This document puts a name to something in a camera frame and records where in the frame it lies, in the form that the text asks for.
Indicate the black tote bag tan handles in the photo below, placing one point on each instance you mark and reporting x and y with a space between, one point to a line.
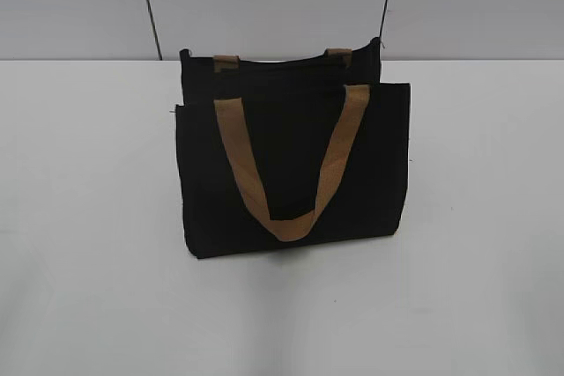
291 154

